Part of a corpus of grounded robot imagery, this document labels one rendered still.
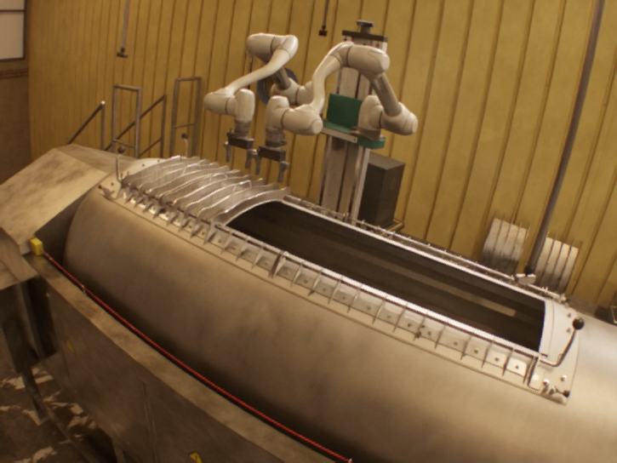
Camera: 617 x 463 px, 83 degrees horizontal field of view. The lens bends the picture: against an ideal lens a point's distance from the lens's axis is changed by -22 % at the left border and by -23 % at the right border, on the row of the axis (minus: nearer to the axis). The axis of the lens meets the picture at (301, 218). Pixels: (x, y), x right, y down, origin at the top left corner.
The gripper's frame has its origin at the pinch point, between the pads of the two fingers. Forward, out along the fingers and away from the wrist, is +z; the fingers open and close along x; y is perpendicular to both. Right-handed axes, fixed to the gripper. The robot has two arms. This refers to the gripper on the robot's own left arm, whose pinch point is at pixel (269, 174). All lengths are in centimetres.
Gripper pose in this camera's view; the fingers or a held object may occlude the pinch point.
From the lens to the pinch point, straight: 210.4
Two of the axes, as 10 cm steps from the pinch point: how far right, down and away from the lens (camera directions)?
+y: -5.3, 2.7, -8.0
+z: -1.3, 9.1, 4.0
